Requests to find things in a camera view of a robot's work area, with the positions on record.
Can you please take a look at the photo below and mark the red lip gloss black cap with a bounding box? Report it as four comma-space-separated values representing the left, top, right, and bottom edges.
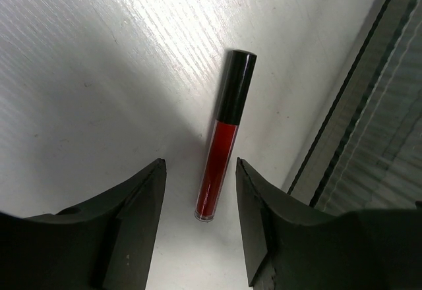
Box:
195, 49, 257, 222

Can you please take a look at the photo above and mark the clear acrylic makeup organizer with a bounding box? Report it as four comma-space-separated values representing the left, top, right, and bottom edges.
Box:
288, 0, 421, 215

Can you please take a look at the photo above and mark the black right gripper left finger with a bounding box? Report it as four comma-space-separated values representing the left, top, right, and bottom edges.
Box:
1, 159, 166, 289

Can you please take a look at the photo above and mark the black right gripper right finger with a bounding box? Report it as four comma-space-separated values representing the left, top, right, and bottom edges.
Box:
235, 158, 421, 289

